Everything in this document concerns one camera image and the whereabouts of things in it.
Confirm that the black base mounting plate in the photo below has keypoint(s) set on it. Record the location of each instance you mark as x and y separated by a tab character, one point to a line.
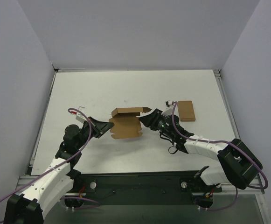
148	188

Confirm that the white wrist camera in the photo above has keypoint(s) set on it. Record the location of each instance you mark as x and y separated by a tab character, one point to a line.
79	114
170	107

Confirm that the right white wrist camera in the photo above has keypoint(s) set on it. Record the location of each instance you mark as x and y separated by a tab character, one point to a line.
170	107

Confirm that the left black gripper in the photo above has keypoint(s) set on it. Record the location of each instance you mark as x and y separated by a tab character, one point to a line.
94	127

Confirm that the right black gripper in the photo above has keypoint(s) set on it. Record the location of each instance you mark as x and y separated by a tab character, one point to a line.
156	120

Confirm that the small folded cardboard box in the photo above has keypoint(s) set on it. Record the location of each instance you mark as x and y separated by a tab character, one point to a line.
186	111

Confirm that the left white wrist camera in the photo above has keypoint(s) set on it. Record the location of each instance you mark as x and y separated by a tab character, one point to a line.
79	114

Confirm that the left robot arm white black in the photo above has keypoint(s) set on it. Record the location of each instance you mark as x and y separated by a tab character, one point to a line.
36	201

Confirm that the aluminium frame rail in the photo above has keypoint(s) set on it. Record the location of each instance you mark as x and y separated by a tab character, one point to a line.
218	77

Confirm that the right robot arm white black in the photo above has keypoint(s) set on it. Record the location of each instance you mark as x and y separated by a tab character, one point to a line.
238	165

